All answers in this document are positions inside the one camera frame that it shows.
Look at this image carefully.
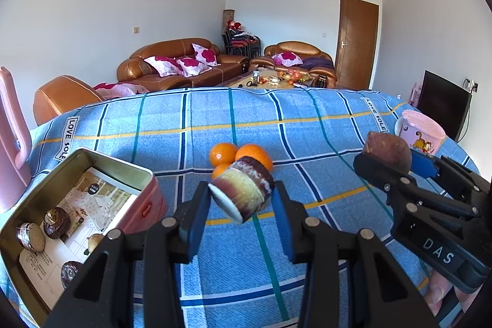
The dark mangosteen with tan top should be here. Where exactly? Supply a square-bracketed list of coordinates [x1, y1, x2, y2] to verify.
[42, 207, 71, 239]

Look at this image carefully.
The wooden coffee table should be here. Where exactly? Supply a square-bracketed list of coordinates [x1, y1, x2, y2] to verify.
[215, 69, 319, 89]

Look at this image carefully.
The brown wooden door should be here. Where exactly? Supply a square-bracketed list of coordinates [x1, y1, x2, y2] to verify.
[334, 0, 380, 90]

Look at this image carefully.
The brown leather three-seat sofa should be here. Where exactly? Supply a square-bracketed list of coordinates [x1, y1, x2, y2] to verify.
[116, 38, 250, 92]

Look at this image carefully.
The pink rectangular tin box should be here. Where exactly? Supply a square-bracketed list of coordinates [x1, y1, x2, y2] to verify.
[0, 147, 169, 321]

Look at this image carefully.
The small yellow-tan round fruit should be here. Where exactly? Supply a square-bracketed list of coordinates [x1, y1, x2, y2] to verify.
[88, 234, 106, 255]

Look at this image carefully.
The pink electric kettle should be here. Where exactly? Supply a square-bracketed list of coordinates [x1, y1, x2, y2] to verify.
[0, 67, 32, 214]

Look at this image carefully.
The brown leather armchair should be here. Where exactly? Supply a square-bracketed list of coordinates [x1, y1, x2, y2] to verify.
[250, 41, 338, 88]
[33, 75, 104, 125]

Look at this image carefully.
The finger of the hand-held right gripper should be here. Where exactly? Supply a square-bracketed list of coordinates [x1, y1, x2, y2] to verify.
[354, 154, 479, 219]
[411, 150, 492, 198]

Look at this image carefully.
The large smooth orange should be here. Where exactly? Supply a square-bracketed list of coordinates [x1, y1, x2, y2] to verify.
[235, 144, 273, 171]

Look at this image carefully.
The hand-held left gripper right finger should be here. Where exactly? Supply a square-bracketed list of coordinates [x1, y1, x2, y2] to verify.
[272, 182, 441, 328]

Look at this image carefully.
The purple cloth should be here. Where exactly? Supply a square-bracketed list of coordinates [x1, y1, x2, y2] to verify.
[302, 56, 334, 70]

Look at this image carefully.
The brown striped cake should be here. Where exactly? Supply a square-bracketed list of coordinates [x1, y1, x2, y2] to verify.
[208, 156, 275, 225]

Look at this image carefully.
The blue plaid cloth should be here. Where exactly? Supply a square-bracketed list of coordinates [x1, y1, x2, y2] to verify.
[0, 87, 481, 328]

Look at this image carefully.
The pile of assorted fruit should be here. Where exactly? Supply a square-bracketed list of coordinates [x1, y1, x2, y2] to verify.
[275, 69, 312, 86]

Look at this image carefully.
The dark maroon mangosteen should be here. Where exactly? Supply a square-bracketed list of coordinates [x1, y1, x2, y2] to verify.
[61, 261, 85, 290]

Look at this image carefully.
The purple-brown round fruit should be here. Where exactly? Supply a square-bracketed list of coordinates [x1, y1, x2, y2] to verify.
[362, 131, 413, 175]

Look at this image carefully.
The small orange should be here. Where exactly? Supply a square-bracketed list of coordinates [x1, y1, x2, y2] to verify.
[212, 163, 231, 180]
[209, 143, 239, 167]

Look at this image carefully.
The stack of black chairs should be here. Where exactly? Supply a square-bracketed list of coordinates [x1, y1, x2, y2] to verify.
[222, 32, 262, 57]

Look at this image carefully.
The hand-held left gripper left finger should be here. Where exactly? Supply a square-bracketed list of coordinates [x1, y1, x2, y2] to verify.
[45, 181, 211, 328]

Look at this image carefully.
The pink cartoon plastic cup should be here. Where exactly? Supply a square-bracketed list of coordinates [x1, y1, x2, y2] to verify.
[395, 110, 447, 156]

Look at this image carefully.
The white pillow with red flowers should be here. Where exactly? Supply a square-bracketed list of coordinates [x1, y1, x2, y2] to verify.
[192, 43, 218, 66]
[272, 52, 304, 66]
[144, 56, 183, 77]
[176, 58, 212, 77]

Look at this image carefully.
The black flat television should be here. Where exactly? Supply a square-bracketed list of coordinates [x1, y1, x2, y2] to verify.
[417, 70, 471, 142]

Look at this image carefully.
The foil-wrapped cylinder snack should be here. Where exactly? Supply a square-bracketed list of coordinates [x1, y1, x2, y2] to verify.
[16, 222, 46, 253]

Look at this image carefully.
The person's right hand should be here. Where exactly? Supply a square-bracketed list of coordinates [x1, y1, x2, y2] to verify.
[423, 267, 479, 318]

